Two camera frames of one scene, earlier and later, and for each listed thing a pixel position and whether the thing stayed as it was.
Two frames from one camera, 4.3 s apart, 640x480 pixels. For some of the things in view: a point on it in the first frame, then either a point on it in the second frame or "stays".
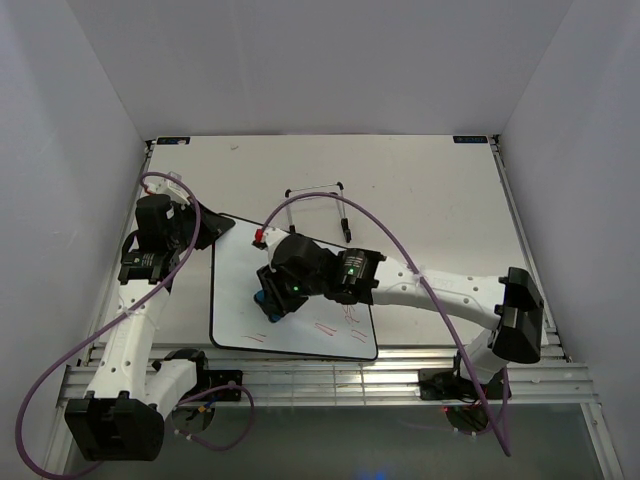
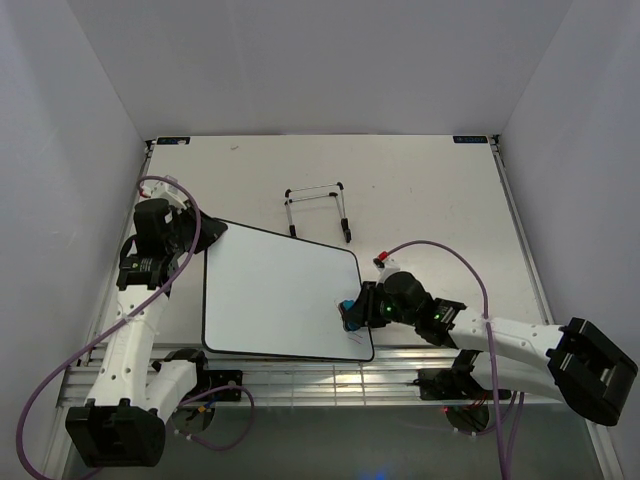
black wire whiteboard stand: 342,208 stays
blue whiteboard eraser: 259,296 to 344,306
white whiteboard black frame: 313,327 stays
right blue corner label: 470,139 stays
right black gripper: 275,301 to 364,311
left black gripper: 213,226 stays
